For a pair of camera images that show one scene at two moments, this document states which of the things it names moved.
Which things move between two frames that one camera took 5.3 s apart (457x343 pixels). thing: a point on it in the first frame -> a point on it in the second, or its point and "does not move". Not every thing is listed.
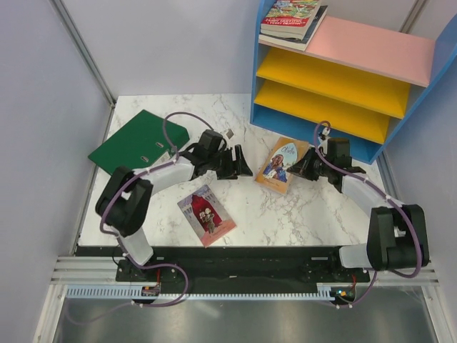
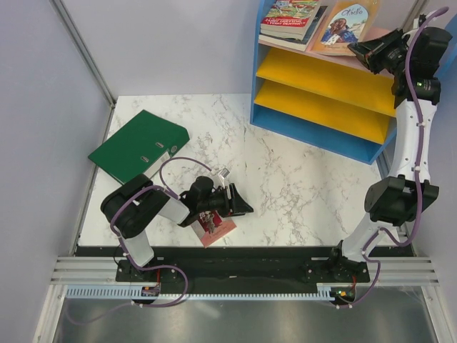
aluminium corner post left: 81,47 does not move
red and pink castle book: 208,216 does not move
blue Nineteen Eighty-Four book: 297,43 does not move
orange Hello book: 273,172 -> 342,23
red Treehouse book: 290,19 does not move
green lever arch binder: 139,143 does not move
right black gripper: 301,168 -> 384,43
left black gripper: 230,172 -> 240,206
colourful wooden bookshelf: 363,81 does not move
